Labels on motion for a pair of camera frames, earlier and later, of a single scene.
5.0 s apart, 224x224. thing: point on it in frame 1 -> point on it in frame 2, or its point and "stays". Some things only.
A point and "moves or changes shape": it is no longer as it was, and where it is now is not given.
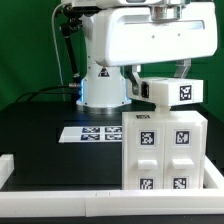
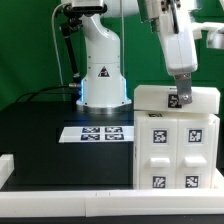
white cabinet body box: [163, 150] moves or changes shape
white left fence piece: [7, 166] stays
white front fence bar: [61, 204] stays
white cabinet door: [144, 154] moves or changes shape
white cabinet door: [183, 147] moves or changes shape
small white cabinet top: [167, 92] moves or changes shape
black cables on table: [44, 91] stays
